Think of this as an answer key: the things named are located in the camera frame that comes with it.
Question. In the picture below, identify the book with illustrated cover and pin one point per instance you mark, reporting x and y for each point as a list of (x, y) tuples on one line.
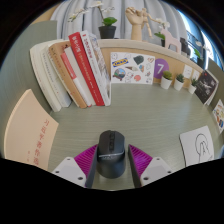
[(98, 63)]

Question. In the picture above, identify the white orchid in black pot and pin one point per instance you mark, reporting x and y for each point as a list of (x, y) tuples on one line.
[(160, 35), (107, 31)]

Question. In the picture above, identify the thick white book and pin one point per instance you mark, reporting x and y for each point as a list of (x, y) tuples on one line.
[(41, 76), (55, 80)]

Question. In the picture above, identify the beige booklet with red text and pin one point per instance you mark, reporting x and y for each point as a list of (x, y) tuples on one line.
[(30, 130)]

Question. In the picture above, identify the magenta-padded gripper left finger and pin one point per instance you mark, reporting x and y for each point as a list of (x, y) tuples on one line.
[(71, 168)]

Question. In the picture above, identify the window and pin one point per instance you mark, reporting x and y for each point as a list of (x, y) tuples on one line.
[(200, 31)]

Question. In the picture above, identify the leafy plant in black pot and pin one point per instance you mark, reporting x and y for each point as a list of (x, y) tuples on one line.
[(199, 55)]

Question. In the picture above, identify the white book with red band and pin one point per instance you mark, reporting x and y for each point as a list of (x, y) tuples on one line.
[(80, 83)]

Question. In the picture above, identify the purple round number sign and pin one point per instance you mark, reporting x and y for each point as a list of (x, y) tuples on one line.
[(160, 68)]

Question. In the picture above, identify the white sticker sheet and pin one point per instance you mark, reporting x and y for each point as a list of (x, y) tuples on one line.
[(132, 68)]

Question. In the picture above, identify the grey curtain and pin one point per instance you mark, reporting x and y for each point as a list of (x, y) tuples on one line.
[(90, 20)]

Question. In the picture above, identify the black wooden horse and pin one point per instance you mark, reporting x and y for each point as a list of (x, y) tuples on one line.
[(185, 46)]

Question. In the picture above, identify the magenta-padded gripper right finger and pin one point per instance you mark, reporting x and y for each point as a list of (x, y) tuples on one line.
[(151, 166)]

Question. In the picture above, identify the wooden hand model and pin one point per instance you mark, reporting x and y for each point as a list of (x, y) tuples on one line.
[(136, 23)]

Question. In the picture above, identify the white wall socket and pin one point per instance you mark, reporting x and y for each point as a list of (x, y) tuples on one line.
[(187, 71), (196, 74)]

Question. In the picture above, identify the black computer mouse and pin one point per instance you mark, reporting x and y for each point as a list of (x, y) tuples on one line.
[(111, 153)]

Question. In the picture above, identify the grey-green desk divider panel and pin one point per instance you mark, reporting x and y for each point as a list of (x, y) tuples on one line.
[(16, 66), (218, 71)]

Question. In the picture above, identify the white mouse pad with drawing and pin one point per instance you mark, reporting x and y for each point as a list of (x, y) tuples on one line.
[(196, 146)]

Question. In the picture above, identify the wooden artist mannequin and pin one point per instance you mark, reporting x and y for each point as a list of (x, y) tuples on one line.
[(151, 17)]

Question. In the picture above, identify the colourful food sticker sheet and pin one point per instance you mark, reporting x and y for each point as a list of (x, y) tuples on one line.
[(219, 116)]

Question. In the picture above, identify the small plant in white pot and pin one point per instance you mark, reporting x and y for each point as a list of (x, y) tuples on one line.
[(192, 89), (166, 83), (178, 85)]

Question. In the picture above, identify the kraft brown book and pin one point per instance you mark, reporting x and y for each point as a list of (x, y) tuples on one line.
[(65, 73)]

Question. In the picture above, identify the pink wooden horse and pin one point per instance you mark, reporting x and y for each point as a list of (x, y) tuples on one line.
[(171, 41)]

